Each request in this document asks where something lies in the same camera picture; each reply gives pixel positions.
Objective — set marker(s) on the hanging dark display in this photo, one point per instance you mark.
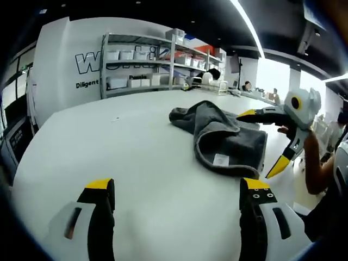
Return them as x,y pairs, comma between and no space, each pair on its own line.
312,11

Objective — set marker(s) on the person's right hand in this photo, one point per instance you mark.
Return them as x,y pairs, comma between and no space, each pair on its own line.
284,129

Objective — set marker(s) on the long ceiling light strip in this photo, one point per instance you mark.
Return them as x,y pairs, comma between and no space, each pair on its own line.
248,27

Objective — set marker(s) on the grey metal shelf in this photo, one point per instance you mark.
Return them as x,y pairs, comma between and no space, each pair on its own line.
190,49
136,38

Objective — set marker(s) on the black screen on stand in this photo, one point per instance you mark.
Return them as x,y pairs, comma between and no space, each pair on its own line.
234,63

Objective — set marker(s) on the person's torso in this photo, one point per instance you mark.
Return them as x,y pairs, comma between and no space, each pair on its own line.
326,212

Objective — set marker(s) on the white dish rack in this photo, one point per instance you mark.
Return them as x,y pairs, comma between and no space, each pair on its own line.
221,87

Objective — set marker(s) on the grey towel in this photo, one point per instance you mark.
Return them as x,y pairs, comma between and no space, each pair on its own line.
231,141

